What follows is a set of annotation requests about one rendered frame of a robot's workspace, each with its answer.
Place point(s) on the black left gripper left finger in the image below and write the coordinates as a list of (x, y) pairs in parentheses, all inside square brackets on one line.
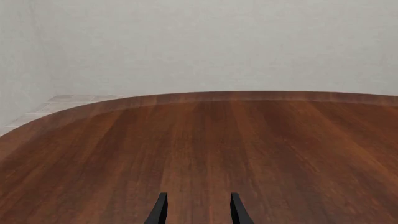
[(159, 211)]

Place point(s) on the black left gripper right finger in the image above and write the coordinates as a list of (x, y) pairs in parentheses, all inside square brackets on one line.
[(237, 211)]

